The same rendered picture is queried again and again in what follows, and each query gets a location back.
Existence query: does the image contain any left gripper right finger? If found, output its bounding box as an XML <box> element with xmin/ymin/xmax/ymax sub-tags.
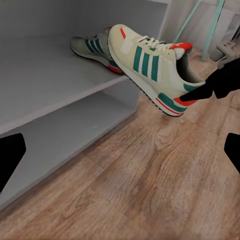
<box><xmin>224</xmin><ymin>133</ymin><xmax>240</xmax><ymax>173</ymax></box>

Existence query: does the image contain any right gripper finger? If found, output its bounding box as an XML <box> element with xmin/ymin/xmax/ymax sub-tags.
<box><xmin>180</xmin><ymin>78</ymin><xmax>213</xmax><ymax>102</ymax></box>

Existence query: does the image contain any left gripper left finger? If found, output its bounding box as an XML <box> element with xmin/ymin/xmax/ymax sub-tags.
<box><xmin>0</xmin><ymin>133</ymin><xmax>26</xmax><ymax>193</ymax></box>

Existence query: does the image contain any gym shoe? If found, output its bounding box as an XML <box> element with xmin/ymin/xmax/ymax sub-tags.
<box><xmin>107</xmin><ymin>24</ymin><xmax>206</xmax><ymax>118</ymax></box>
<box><xmin>70</xmin><ymin>28</ymin><xmax>123</xmax><ymax>73</ymax></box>

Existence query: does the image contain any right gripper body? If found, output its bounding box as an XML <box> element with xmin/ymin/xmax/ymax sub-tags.
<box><xmin>208</xmin><ymin>57</ymin><xmax>240</xmax><ymax>99</ymax></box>

